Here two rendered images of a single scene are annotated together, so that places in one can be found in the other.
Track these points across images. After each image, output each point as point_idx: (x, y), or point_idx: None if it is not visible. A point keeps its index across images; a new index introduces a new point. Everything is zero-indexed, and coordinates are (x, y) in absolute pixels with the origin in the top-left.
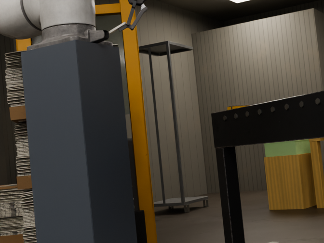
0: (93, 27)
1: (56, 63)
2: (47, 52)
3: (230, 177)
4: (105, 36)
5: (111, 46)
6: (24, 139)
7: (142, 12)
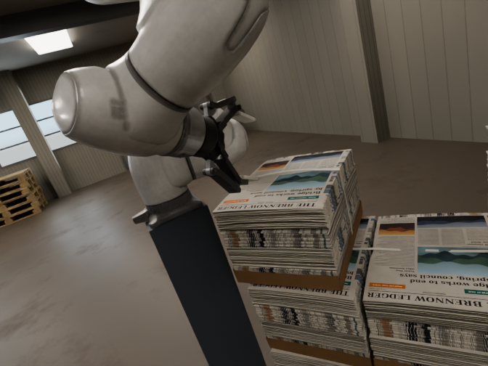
0: (147, 206)
1: None
2: None
3: None
4: (137, 221)
5: (147, 228)
6: None
7: (210, 176)
